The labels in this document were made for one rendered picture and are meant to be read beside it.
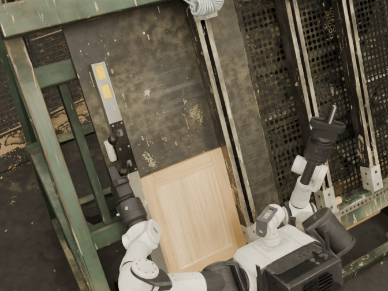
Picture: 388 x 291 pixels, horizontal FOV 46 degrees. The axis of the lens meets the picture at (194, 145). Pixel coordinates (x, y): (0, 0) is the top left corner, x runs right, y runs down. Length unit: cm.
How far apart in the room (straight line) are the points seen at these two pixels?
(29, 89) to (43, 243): 187
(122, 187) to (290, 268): 60
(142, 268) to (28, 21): 85
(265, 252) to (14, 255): 216
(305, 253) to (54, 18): 109
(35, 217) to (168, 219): 179
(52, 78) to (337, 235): 113
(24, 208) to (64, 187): 193
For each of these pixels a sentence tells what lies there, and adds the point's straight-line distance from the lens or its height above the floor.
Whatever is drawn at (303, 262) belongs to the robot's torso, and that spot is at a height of 139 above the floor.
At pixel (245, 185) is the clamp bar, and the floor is 118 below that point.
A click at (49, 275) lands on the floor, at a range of 317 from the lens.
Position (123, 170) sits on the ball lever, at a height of 146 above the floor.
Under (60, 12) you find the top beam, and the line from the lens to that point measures 160.
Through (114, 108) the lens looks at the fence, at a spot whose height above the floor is 157.
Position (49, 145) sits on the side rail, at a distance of 164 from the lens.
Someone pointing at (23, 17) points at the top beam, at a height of 192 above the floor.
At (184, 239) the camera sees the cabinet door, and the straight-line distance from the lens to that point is 191.
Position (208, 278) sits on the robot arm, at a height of 139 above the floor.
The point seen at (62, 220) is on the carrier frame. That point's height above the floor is 79.
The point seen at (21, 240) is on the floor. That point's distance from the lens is 340.
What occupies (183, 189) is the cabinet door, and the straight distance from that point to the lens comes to 184.
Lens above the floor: 257
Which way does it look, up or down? 42 degrees down
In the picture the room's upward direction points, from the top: straight up
